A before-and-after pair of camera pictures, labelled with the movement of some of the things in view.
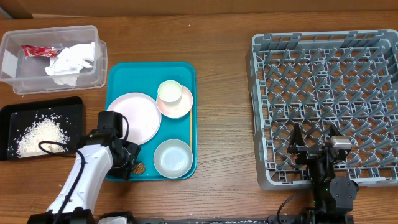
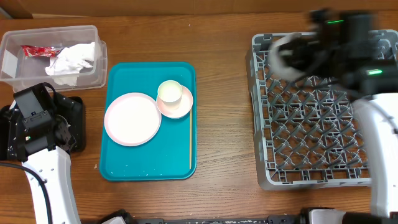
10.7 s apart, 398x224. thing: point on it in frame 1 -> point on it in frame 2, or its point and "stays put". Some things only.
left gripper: (124, 172) -> (69, 126)
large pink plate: (143, 114) stays put
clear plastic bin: (52, 60) stays put
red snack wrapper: (42, 51) stays put
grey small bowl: (173, 158) -> (277, 65)
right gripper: (308, 152) -> (296, 58)
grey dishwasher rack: (346, 79) stays put
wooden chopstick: (191, 127) stays put
